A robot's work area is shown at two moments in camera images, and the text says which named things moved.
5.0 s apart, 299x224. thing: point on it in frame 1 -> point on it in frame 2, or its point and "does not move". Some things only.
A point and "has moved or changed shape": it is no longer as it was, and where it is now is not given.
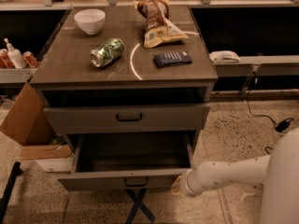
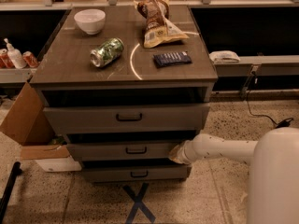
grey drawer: [127, 161] has moved or changed shape
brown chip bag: [160, 30] does not move
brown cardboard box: [30, 126] does not move
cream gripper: [186, 183] -> [188, 152]
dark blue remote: [171, 59] does not move
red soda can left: [6, 62] does not move
